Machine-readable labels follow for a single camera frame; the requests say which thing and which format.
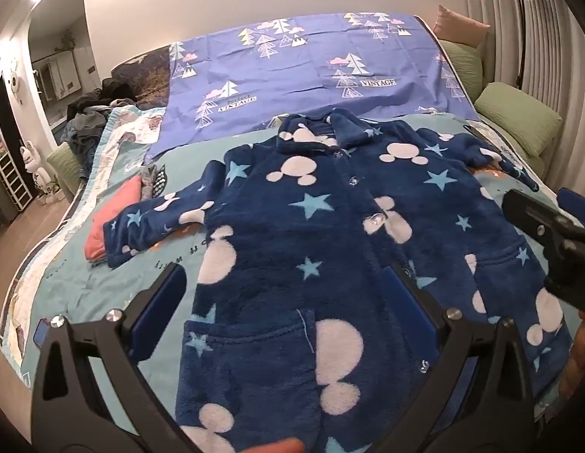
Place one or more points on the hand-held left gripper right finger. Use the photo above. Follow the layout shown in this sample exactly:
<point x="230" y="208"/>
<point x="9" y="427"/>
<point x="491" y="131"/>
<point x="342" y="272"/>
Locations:
<point x="410" y="302"/>

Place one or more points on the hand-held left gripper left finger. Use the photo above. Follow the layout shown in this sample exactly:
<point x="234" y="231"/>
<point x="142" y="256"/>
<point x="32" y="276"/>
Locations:
<point x="158" y="302"/>

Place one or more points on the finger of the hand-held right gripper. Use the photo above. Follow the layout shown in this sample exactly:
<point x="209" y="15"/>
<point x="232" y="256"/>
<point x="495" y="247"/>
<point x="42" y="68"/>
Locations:
<point x="528" y="212"/>
<point x="575" y="200"/>

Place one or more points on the blue fleece pajama jacket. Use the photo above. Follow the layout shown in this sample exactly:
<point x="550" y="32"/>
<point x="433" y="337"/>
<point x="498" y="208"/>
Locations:
<point x="321" y="269"/>

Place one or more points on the pile of dark clothes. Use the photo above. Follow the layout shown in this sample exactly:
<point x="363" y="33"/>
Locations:
<point x="92" y="118"/>

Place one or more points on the person's right hand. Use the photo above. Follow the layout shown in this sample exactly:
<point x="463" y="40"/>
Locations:
<point x="580" y="358"/>

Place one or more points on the teal printed blanket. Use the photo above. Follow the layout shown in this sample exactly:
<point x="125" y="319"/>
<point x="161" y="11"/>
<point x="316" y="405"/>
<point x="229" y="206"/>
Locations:
<point x="85" y="292"/>

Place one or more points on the green pillow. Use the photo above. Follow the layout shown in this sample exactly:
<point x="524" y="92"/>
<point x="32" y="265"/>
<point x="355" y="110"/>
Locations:
<point x="66" y="167"/>
<point x="462" y="68"/>
<point x="519" y="118"/>

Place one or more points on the pink folded cloth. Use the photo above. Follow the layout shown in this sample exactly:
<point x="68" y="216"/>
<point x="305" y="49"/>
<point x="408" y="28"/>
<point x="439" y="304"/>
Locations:
<point x="115" y="217"/>

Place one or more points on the dark zigzag folded cloth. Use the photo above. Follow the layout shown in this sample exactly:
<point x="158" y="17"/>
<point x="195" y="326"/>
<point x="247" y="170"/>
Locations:
<point x="159" y="181"/>

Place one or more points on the floral folded cloth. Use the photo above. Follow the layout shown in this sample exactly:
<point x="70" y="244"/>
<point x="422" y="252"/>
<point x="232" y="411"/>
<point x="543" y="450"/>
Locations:
<point x="146" y="181"/>

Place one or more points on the white bear figure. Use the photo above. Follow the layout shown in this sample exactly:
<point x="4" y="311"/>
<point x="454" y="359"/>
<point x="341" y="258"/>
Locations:
<point x="37" y="170"/>

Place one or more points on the white shelf rack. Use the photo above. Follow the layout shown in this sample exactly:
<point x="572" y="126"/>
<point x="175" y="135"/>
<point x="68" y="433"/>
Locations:
<point x="12" y="181"/>

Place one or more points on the pink pillow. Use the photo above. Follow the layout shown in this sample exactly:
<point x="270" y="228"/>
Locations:
<point x="460" y="26"/>

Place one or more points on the dark brown printed blanket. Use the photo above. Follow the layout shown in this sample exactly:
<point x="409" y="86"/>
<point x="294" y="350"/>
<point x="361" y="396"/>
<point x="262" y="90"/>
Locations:
<point x="148" y="75"/>

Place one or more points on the white cabinet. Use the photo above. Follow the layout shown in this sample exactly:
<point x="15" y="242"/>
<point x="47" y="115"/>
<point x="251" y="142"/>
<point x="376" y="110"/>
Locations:
<point x="61" y="73"/>

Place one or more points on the purple tree-print sheet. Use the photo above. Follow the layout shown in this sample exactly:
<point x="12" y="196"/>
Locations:
<point x="297" y="66"/>

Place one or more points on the white wall camera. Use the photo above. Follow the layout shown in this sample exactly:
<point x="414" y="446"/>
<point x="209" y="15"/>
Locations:
<point x="12" y="78"/>

